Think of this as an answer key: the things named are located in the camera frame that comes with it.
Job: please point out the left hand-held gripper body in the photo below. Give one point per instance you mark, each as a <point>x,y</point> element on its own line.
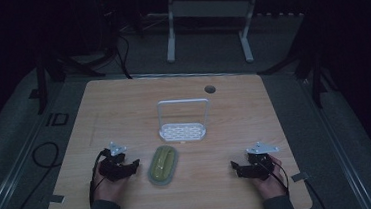
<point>113,167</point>

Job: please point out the black tripod stand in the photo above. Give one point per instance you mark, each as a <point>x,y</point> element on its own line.
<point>43,82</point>
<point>315,74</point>

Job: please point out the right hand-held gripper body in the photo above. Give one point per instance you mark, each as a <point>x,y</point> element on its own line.
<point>262,165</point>

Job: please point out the grey tape piece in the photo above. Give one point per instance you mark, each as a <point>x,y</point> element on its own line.
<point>300,176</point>
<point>57,198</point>

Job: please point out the white metal stand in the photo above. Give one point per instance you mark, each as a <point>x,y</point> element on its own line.
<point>209,9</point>

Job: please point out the person's left hand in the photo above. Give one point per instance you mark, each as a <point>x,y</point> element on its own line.
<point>109,189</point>

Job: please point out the person's right hand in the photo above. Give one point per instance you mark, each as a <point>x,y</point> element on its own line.
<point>271,186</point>

